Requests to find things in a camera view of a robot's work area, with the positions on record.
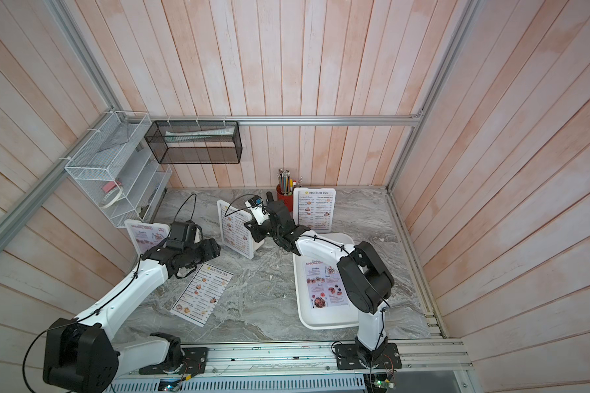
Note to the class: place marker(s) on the white wire wall shelf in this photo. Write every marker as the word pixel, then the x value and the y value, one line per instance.
pixel 116 150

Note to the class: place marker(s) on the white plastic tray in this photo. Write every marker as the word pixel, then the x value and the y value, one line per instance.
pixel 320 319

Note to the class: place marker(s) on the red pencil cup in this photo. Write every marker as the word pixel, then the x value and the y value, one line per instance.
pixel 286 198

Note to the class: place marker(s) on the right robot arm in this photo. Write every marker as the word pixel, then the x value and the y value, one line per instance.
pixel 366 278

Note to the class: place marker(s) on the special menu sheet top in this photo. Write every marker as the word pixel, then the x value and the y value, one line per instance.
pixel 148 238

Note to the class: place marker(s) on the pencils in cup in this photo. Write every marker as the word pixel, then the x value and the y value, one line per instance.
pixel 287 183

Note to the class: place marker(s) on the white menu holder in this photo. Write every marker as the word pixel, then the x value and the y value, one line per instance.
pixel 233 232
pixel 314 208
pixel 147 236

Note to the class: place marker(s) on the special menu sheet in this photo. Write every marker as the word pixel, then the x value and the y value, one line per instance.
pixel 324 285
pixel 148 238

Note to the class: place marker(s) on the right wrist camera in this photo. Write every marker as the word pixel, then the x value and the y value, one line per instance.
pixel 255 204

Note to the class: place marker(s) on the pink eraser block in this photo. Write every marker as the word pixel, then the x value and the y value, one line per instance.
pixel 110 186

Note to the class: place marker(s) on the papers in black basket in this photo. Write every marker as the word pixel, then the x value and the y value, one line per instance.
pixel 203 135

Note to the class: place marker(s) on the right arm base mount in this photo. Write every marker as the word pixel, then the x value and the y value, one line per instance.
pixel 355 356

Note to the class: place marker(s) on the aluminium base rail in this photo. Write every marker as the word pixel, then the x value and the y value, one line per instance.
pixel 257 359

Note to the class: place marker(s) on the white tape roll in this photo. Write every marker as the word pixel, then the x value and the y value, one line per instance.
pixel 112 197

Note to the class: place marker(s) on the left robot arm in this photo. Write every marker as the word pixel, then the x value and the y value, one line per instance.
pixel 79 355

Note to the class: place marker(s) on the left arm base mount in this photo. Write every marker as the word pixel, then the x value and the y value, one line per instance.
pixel 188 360

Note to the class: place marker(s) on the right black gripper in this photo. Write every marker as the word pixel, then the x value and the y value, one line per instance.
pixel 256 230

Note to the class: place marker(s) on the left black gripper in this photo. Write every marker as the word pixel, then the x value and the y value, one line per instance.
pixel 210 246

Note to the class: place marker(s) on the black mesh wall basket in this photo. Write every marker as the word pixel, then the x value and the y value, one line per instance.
pixel 188 153

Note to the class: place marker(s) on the dim sum inn menu sheet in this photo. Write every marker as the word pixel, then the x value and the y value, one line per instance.
pixel 200 298

